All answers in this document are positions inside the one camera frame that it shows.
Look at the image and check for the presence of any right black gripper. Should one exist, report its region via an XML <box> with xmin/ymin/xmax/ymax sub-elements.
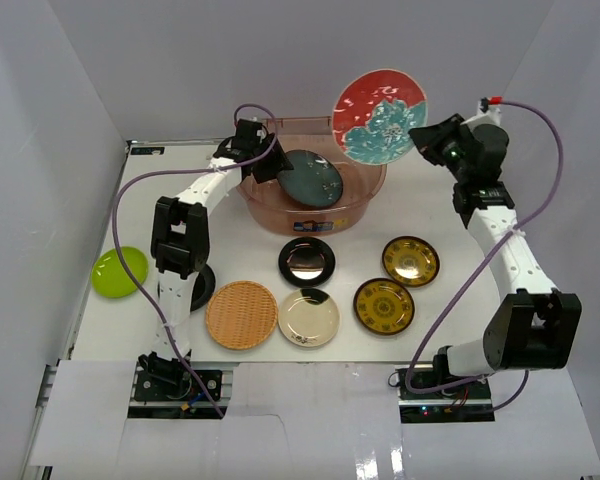
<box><xmin>410</xmin><ymin>114</ymin><xmax>475</xmax><ymax>183</ymax></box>

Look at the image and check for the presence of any dark teal glazed plate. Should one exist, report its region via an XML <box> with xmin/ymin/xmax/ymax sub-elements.
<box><xmin>277</xmin><ymin>149</ymin><xmax>344</xmax><ymax>209</ymax></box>

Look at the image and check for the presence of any red teal floral plate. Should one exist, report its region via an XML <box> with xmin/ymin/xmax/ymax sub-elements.
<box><xmin>331</xmin><ymin>69</ymin><xmax>428</xmax><ymax>166</ymax></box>

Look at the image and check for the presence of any woven bamboo plate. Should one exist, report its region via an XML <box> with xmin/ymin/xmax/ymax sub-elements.
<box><xmin>205</xmin><ymin>281</ymin><xmax>278</xmax><ymax>350</ymax></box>

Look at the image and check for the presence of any cream plate with black patch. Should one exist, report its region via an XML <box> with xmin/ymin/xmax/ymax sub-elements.
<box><xmin>278</xmin><ymin>288</ymin><xmax>341</xmax><ymax>348</ymax></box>

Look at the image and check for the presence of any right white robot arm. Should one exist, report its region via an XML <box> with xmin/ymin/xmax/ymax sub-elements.
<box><xmin>409</xmin><ymin>114</ymin><xmax>582</xmax><ymax>399</ymax></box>

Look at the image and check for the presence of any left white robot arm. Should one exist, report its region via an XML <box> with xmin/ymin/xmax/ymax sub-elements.
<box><xmin>139</xmin><ymin>119</ymin><xmax>292</xmax><ymax>404</ymax></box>

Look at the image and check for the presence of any pink translucent plastic bin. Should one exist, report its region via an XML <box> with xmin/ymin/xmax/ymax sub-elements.
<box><xmin>237</xmin><ymin>117</ymin><xmax>386</xmax><ymax>236</ymax></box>

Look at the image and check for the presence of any black glossy centre plate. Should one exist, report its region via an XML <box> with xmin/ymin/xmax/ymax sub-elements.
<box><xmin>278</xmin><ymin>236</ymin><xmax>336</xmax><ymax>288</ymax></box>

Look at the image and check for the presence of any yellow patterned plate upper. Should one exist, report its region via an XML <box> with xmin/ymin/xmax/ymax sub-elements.
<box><xmin>382</xmin><ymin>236</ymin><xmax>441</xmax><ymax>288</ymax></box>

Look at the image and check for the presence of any yellow patterned plate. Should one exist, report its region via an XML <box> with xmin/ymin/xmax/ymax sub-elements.
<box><xmin>382</xmin><ymin>236</ymin><xmax>441</xmax><ymax>288</ymax></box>
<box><xmin>353</xmin><ymin>278</ymin><xmax>415</xmax><ymax>336</ymax></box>

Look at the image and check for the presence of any left table label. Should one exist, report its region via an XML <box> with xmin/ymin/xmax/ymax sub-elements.
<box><xmin>129</xmin><ymin>146</ymin><xmax>165</xmax><ymax>156</ymax></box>

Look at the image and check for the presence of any black plate left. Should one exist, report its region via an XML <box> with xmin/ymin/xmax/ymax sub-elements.
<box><xmin>190</xmin><ymin>264</ymin><xmax>216</xmax><ymax>312</ymax></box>

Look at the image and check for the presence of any yellow patterned plate lower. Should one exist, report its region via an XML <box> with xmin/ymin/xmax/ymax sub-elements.
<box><xmin>353</xmin><ymin>278</ymin><xmax>415</xmax><ymax>336</ymax></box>

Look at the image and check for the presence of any lime green plate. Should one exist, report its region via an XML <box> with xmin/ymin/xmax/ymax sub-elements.
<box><xmin>91</xmin><ymin>246</ymin><xmax>149</xmax><ymax>299</ymax></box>

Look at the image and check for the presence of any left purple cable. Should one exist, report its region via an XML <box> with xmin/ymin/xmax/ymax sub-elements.
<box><xmin>110</xmin><ymin>103</ymin><xmax>279</xmax><ymax>419</ymax></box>

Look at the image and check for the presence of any purple cable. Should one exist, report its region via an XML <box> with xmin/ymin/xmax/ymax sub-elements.
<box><xmin>404</xmin><ymin>98</ymin><xmax>565</xmax><ymax>412</ymax></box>
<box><xmin>110</xmin><ymin>103</ymin><xmax>279</xmax><ymax>419</ymax></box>

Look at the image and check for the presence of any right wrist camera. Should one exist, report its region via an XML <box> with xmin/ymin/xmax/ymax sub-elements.
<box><xmin>467</xmin><ymin>97</ymin><xmax>502</xmax><ymax>129</ymax></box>

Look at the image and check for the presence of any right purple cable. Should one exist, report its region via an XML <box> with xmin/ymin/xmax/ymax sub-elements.
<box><xmin>404</xmin><ymin>98</ymin><xmax>565</xmax><ymax>412</ymax></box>

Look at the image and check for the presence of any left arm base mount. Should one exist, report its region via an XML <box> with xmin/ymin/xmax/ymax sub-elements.
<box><xmin>127</xmin><ymin>352</ymin><xmax>227</xmax><ymax>420</ymax></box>

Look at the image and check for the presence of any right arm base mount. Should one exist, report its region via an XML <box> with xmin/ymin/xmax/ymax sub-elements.
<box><xmin>387</xmin><ymin>368</ymin><xmax>495</xmax><ymax>425</ymax></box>

